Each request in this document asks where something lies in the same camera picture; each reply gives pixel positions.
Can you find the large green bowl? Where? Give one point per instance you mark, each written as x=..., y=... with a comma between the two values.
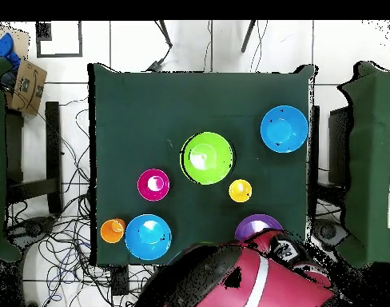
x=207, y=158

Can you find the crimson small bowl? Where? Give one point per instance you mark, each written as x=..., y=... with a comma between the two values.
x=153, y=184

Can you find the yellow cup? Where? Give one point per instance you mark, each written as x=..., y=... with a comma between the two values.
x=240, y=191

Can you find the large purple bowl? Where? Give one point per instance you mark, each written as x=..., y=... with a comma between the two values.
x=255, y=225

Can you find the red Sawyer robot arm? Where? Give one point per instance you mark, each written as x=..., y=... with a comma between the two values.
x=246, y=278

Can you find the dark green tablecloth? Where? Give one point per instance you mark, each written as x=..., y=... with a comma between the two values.
x=150, y=105

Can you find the large blue bowl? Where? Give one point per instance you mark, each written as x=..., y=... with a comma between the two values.
x=284, y=129
x=148, y=237

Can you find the orange cup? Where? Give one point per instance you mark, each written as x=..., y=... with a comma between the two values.
x=112, y=231

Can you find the black power adapter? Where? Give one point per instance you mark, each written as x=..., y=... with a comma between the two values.
x=155, y=65

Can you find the black power brick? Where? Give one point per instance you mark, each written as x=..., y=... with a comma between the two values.
x=120, y=279

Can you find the black tripod leg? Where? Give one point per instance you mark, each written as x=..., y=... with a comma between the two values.
x=248, y=35
x=165, y=33

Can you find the black equipment box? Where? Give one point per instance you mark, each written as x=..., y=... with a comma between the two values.
x=340, y=144

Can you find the grey stand base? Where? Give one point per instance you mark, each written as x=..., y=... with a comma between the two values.
x=329, y=232

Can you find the cardboard box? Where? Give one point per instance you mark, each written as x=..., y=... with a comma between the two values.
x=27, y=86

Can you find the blue cloth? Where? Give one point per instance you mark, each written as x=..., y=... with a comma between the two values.
x=3, y=48

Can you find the black bench frame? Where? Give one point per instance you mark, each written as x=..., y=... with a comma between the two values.
x=52, y=144

